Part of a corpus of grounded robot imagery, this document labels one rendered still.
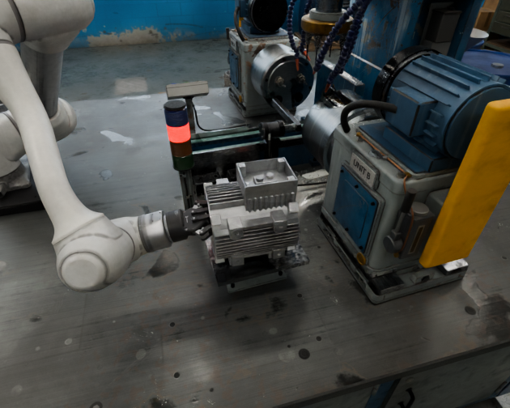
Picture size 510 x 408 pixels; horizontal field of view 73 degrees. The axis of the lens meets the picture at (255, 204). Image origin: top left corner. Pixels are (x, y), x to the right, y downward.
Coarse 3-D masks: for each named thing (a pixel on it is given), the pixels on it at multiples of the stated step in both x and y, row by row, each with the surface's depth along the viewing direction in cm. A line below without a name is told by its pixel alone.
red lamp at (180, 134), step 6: (168, 126) 92; (186, 126) 93; (168, 132) 93; (174, 132) 92; (180, 132) 92; (186, 132) 94; (168, 138) 96; (174, 138) 93; (180, 138) 93; (186, 138) 95
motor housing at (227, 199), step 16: (208, 192) 78; (224, 192) 78; (240, 192) 79; (224, 208) 78; (240, 208) 78; (224, 224) 77; (256, 224) 77; (272, 224) 77; (288, 224) 79; (224, 240) 77; (240, 240) 78; (256, 240) 78; (272, 240) 80; (288, 240) 81; (224, 256) 79
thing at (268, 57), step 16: (272, 48) 153; (288, 48) 153; (256, 64) 155; (272, 64) 145; (288, 64) 147; (304, 64) 149; (256, 80) 155; (272, 80) 149; (288, 80) 151; (304, 80) 150; (272, 96) 153; (288, 96) 156; (304, 96) 159
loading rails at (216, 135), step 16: (240, 128) 142; (256, 128) 144; (192, 144) 136; (208, 144) 138; (224, 144) 140; (240, 144) 135; (256, 144) 132; (288, 144) 137; (208, 160) 129; (224, 160) 132; (240, 160) 134; (256, 160) 136; (288, 160) 142; (304, 160) 145; (192, 176) 131; (224, 176) 136
